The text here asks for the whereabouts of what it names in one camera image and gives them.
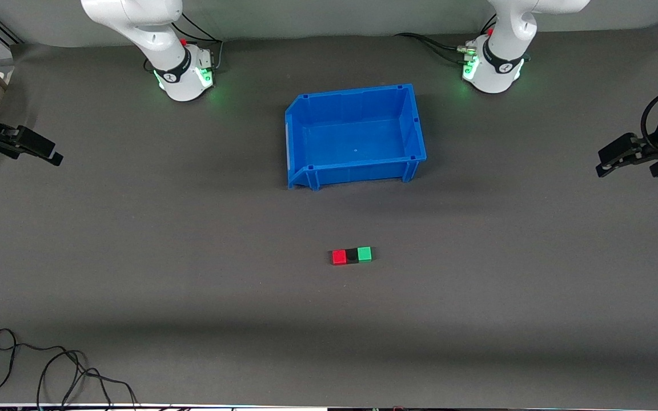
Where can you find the small green cube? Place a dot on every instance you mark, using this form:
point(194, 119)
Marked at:
point(364, 254)

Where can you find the small red cube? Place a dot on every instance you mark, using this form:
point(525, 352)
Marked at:
point(338, 257)

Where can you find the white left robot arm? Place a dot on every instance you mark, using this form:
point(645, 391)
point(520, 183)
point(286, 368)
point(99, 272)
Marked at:
point(509, 34)

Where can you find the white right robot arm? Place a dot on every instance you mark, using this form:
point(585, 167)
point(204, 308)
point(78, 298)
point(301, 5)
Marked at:
point(152, 34)

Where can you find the small black cube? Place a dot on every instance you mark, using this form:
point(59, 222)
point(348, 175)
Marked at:
point(352, 255)

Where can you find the blue plastic storage bin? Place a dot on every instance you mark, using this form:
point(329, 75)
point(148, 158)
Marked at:
point(354, 140)

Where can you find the aluminium frame rail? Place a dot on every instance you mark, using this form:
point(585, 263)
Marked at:
point(0, 28)

